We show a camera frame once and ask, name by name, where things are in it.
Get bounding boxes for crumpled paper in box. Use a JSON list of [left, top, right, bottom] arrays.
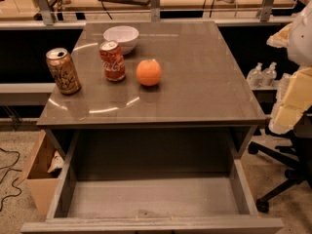
[[47, 151, 64, 174]]

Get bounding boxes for black floor cable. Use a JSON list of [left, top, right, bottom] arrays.
[[0, 146, 23, 213]]

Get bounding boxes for black office chair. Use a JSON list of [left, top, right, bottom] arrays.
[[248, 112, 312, 213]]

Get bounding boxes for white bowl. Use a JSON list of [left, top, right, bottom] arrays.
[[103, 25, 139, 55]]

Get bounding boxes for clear sanitizer bottle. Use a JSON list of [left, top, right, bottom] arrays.
[[260, 62, 277, 87], [247, 62, 262, 88]]

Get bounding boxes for grey drawer cabinet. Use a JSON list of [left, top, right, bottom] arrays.
[[37, 21, 265, 155]]

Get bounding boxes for orange fruit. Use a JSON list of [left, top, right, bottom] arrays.
[[136, 59, 162, 86]]

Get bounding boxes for cardboard box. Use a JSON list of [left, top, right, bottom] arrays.
[[18, 131, 59, 215]]

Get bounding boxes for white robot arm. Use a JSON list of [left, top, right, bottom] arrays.
[[267, 1, 312, 134]]

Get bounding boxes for red cola can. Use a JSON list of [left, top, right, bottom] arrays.
[[98, 40, 126, 82]]

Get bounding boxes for right clear sanitizer bottle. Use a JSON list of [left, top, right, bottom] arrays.
[[260, 62, 277, 87]]

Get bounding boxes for gold soda can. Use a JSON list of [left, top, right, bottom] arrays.
[[46, 48, 81, 95]]

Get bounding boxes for left clear sanitizer bottle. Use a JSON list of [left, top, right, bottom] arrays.
[[247, 62, 262, 88]]

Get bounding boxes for grey top drawer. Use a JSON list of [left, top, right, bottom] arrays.
[[21, 129, 283, 234]]

